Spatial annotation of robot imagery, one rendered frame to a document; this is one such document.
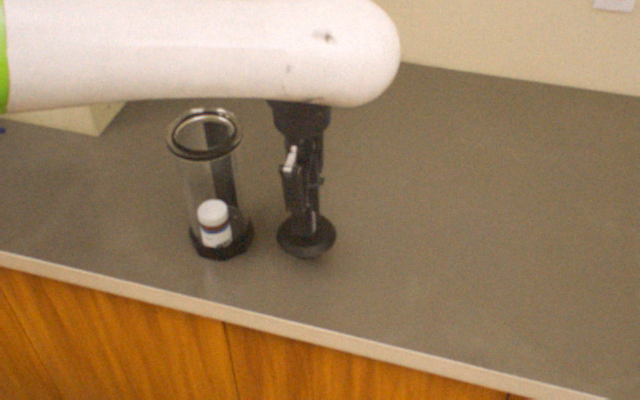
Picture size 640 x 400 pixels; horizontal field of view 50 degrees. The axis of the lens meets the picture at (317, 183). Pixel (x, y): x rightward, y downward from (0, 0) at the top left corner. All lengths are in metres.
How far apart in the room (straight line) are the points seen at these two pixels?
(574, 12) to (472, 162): 0.37
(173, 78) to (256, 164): 0.68
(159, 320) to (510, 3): 0.89
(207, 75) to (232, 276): 0.53
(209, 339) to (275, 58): 0.69
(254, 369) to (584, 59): 0.88
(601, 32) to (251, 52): 0.97
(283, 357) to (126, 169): 0.44
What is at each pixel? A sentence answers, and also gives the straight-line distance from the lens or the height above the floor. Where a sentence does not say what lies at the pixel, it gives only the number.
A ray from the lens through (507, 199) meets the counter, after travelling 1.20.
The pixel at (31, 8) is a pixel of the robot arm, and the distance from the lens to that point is 0.55.
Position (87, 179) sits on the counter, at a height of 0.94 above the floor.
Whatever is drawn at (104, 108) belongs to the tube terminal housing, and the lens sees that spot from 1.37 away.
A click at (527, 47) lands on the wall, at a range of 1.48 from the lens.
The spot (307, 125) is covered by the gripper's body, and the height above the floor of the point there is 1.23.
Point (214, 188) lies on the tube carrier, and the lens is 0.98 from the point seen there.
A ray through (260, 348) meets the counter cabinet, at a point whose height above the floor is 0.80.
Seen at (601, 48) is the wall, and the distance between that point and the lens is 1.48.
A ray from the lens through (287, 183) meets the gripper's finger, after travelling 0.89.
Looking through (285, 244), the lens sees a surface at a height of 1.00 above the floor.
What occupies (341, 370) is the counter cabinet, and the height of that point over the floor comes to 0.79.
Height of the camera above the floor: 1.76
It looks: 44 degrees down
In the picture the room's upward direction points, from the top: 2 degrees counter-clockwise
